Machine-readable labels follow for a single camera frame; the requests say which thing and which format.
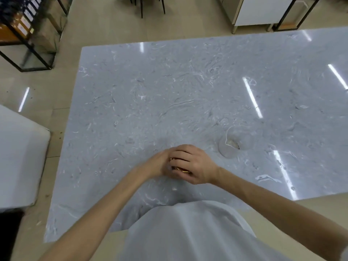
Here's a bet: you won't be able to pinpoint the person's left hand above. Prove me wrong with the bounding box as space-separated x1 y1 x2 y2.
146 149 176 179

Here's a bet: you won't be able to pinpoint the person's right forearm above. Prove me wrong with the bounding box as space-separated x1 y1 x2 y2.
215 167 348 254

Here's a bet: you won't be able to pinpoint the row of labelled brown boxes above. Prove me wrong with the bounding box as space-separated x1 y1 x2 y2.
0 0 44 42

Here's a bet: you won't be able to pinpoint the black metal shelf rack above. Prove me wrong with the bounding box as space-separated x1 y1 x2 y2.
0 0 75 73

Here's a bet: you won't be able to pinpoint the black metal frame stand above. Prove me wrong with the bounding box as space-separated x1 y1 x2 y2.
273 0 323 32

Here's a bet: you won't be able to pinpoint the small jar with gold lid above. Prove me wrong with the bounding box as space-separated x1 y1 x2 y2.
169 158 192 178

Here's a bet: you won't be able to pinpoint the clear drinking glass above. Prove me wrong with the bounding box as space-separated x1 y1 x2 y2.
218 126 255 158

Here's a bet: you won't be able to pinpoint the white cabinet with wooden legs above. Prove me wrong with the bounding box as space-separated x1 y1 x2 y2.
217 0 297 34

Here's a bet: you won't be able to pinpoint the person's left forearm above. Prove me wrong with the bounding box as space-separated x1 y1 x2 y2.
38 163 153 261

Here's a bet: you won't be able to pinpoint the person's right hand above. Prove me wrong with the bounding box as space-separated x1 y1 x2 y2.
169 144 221 185

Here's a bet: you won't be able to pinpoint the person's white shirt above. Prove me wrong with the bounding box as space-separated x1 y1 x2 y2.
119 200 348 261

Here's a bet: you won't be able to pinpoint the black chair legs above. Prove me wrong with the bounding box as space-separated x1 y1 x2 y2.
116 0 166 19

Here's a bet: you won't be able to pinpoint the cardboard box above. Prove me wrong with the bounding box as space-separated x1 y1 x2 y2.
32 0 74 53

